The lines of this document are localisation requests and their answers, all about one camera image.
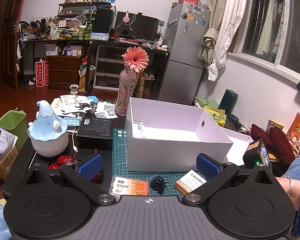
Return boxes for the window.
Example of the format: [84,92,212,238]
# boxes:
[227,0,300,84]

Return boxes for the blue white mountain figurine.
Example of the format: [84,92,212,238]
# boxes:
[27,100,69,157]

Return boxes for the illustrated papers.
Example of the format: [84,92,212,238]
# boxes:
[50,94,95,118]

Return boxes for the pink drink bottle vase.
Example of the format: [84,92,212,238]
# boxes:
[115,66,138,116]

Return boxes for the black computer tower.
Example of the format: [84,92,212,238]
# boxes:
[92,7,115,34]

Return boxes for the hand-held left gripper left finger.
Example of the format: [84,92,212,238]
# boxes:
[19,153,116,206]

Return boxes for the green bin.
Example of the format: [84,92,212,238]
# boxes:
[0,110,27,150]

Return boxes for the wooden drawer cabinet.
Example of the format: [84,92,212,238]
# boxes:
[47,55,82,90]

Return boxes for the black display shelf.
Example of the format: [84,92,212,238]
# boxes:
[57,1,98,34]

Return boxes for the white storage box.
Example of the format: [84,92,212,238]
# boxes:
[125,97,233,172]

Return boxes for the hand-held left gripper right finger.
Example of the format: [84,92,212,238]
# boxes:
[182,153,282,206]

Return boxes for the dark green cylinder heater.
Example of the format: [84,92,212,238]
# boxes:
[218,89,242,128]

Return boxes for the white cable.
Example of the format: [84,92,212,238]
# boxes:
[69,127,79,153]

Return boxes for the black monitor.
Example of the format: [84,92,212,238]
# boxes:
[114,11,160,42]

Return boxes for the black corner desk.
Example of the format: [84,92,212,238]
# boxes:
[20,36,170,97]

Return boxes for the green cutting mat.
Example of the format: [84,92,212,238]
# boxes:
[112,129,210,200]

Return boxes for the flat cardboard pieces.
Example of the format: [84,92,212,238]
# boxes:
[136,72,157,99]

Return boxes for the beige garment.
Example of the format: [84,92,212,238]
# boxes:
[197,27,219,63]

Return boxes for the red sign box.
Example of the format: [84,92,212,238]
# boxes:
[35,59,50,87]

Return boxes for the green stool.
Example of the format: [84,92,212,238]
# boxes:
[194,96,219,109]

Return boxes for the yellow tissue pack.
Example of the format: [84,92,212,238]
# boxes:
[204,106,227,128]

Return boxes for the cardboard box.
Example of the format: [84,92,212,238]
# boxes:
[0,145,19,180]

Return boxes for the dark red cloth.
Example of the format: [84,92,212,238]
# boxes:
[251,124,297,158]

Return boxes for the yellow snack packet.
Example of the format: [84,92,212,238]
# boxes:
[266,119,285,134]

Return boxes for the blue patterned booklet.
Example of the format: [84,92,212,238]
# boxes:
[62,117,82,130]

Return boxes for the brown paper bag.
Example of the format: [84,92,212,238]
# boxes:
[78,65,95,93]

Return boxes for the light blue wipes pack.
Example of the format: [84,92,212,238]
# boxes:
[90,32,110,41]

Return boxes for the wooden door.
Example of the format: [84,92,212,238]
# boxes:
[0,0,28,90]

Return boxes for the white pill blister pack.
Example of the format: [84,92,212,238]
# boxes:
[103,103,116,116]

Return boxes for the pink gerbera flower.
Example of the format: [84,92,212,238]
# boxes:
[122,46,149,73]

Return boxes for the person's legs in jeans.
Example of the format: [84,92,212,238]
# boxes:
[0,155,300,240]

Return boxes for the white orange medicine box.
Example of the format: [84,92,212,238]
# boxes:
[174,169,207,193]

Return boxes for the black carton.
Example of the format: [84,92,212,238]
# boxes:
[77,117,114,149]

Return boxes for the silver bracelet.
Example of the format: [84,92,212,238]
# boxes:
[285,176,293,197]

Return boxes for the white box lid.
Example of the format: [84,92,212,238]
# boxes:
[221,127,254,167]

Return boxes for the orange white pill pack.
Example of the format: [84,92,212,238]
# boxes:
[110,175,149,196]

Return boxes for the silver refrigerator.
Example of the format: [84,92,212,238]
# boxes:
[158,1,211,105]

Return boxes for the black slatted desktop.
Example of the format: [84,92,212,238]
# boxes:
[1,100,273,205]

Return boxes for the white curtain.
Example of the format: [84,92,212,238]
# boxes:
[207,0,255,82]

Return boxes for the person's right forearm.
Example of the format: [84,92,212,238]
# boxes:
[275,176,300,238]

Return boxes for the small black clip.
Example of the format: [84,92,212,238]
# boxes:
[150,177,165,194]

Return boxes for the blue white pouch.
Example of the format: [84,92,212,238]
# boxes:
[0,121,18,165]

